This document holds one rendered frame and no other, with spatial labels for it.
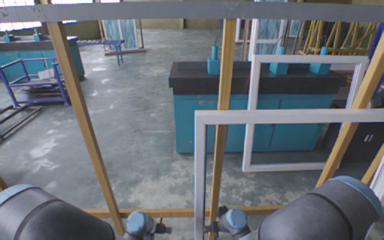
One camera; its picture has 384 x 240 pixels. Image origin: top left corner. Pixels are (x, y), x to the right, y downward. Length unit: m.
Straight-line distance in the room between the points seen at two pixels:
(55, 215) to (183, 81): 1.98
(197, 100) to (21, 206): 2.12
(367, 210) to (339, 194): 0.06
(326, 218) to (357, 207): 0.08
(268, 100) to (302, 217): 2.23
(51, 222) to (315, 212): 0.50
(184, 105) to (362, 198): 2.13
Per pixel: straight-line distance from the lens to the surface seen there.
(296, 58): 2.49
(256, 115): 0.93
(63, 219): 0.48
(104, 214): 1.68
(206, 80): 2.29
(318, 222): 0.47
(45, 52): 6.86
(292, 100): 2.76
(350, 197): 0.53
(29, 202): 0.53
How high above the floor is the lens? 1.89
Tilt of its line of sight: 30 degrees down
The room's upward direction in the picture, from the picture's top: straight up
